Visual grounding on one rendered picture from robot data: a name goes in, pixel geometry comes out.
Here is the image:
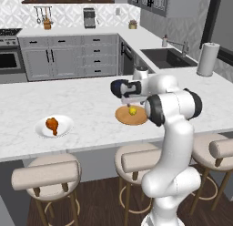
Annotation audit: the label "grey wall cupboards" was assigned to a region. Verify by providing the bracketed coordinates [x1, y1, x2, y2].
[127, 0, 213, 19]

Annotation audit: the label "grey base cupboard run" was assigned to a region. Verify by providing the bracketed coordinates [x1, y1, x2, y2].
[17, 33, 119, 82]

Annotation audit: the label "brown utensil holder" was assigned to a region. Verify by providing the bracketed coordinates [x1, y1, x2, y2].
[43, 18, 52, 31]

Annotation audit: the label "round wooden plate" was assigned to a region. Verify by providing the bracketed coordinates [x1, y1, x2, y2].
[114, 105, 149, 127]

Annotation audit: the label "white plate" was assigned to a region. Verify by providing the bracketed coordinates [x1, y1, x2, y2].
[34, 114, 75, 139]

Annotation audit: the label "dark sink basin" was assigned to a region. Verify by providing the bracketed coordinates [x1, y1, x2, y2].
[139, 47, 198, 70]

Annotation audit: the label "black framed window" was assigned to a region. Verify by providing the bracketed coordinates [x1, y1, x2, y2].
[199, 0, 233, 67]

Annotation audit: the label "grey tap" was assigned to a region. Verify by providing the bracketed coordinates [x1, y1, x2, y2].
[167, 39, 190, 58]

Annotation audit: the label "white paper towel roll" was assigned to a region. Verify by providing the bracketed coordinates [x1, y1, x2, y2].
[196, 42, 221, 77]

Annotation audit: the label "steel oven with hob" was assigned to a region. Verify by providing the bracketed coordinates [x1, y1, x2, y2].
[0, 27, 29, 85]

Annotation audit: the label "brown chicken drumstick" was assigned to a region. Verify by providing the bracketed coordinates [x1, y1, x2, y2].
[45, 117, 60, 137]

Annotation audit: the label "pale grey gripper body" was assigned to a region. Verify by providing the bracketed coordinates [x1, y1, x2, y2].
[120, 95, 147, 108]

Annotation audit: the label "dark wooden wall shelf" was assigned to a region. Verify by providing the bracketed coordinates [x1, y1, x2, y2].
[21, 0, 116, 5]

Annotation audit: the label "small potted plant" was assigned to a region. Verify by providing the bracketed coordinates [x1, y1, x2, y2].
[127, 19, 138, 30]

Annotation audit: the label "dark dishwasher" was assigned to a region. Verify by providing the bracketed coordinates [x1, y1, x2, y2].
[118, 37, 137, 77]

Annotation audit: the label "white soap dispenser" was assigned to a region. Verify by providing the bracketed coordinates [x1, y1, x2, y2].
[161, 34, 169, 48]

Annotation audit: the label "rail with hanging tools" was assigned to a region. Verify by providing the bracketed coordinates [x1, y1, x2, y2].
[33, 5, 54, 25]

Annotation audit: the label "beige wooden bar stool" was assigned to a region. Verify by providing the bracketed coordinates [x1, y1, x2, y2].
[11, 152, 83, 226]
[114, 142, 164, 226]
[188, 132, 233, 217]

